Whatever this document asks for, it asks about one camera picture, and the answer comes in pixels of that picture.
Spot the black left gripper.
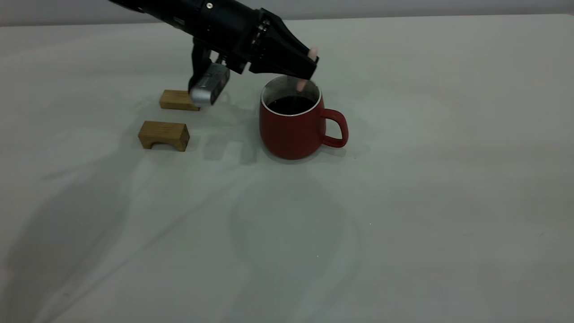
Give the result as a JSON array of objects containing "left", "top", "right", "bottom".
[{"left": 177, "top": 0, "right": 318, "bottom": 81}]

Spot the pink handled metal spoon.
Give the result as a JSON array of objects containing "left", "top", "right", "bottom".
[{"left": 287, "top": 47, "right": 320, "bottom": 107}]

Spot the red ceramic mug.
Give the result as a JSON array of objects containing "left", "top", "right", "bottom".
[{"left": 259, "top": 75, "right": 349, "bottom": 161}]

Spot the black coffee liquid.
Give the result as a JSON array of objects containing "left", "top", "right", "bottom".
[{"left": 268, "top": 96, "right": 316, "bottom": 115}]

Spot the flat wooden block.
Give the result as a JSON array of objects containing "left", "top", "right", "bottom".
[{"left": 159, "top": 90, "right": 200, "bottom": 111}]

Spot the arched wooden block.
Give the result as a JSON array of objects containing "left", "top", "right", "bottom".
[{"left": 138, "top": 121, "right": 191, "bottom": 153}]

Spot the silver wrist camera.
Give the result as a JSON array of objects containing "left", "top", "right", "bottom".
[{"left": 189, "top": 63, "right": 231, "bottom": 107}]

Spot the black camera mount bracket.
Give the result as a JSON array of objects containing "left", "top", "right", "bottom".
[{"left": 188, "top": 38, "right": 225, "bottom": 92}]

